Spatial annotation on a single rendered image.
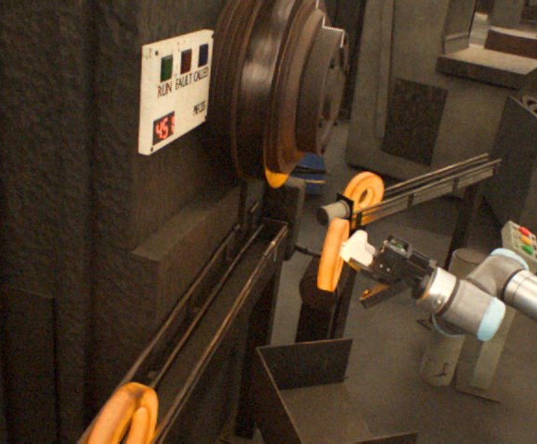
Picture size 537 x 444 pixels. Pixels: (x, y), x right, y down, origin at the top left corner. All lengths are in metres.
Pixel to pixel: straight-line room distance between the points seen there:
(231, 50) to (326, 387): 0.71
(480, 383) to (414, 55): 2.30
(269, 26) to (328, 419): 0.77
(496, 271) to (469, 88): 2.67
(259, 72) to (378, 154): 3.10
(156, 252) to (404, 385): 1.43
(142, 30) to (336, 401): 0.78
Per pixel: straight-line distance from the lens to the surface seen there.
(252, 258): 1.62
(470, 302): 1.32
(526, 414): 2.48
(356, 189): 1.94
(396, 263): 1.29
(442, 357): 2.36
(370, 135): 4.30
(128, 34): 1.04
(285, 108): 1.28
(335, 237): 1.27
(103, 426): 0.97
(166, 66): 1.07
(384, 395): 2.32
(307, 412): 1.25
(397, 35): 4.15
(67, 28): 1.06
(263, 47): 1.25
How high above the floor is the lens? 1.43
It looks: 25 degrees down
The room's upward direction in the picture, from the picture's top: 8 degrees clockwise
